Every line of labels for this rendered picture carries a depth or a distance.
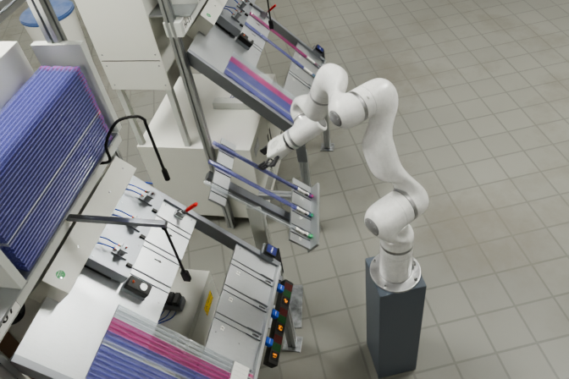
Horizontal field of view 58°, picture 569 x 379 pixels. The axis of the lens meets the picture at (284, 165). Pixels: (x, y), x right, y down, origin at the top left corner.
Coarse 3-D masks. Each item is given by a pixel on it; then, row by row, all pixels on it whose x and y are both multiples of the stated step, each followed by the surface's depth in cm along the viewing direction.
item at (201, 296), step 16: (192, 272) 216; (208, 272) 215; (176, 288) 211; (192, 288) 210; (208, 288) 214; (192, 304) 205; (208, 304) 215; (176, 320) 200; (192, 320) 200; (208, 320) 216; (192, 336) 198
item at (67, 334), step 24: (168, 216) 182; (144, 264) 167; (168, 264) 172; (72, 288) 149; (96, 288) 153; (120, 288) 158; (168, 288) 168; (48, 312) 142; (72, 312) 146; (96, 312) 150; (144, 312) 159; (24, 336) 135; (48, 336) 139; (72, 336) 143; (96, 336) 147; (48, 360) 136; (72, 360) 140
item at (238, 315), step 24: (240, 264) 191; (264, 264) 198; (240, 288) 185; (264, 288) 192; (216, 312) 174; (240, 312) 180; (264, 312) 187; (216, 336) 170; (240, 336) 176; (240, 360) 171
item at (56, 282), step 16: (112, 176) 166; (128, 176) 170; (96, 192) 160; (112, 192) 164; (96, 208) 157; (112, 208) 161; (80, 224) 152; (96, 224) 155; (64, 240) 148; (80, 240) 149; (96, 240) 152; (64, 256) 144; (80, 256) 147; (48, 272) 139; (64, 272) 142; (48, 288) 140; (64, 288) 140
